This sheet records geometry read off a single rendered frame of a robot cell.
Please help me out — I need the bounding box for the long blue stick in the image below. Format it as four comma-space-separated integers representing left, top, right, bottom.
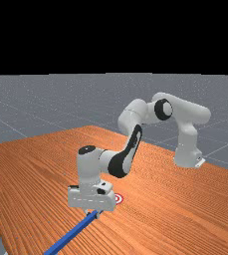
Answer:
43, 210, 105, 255

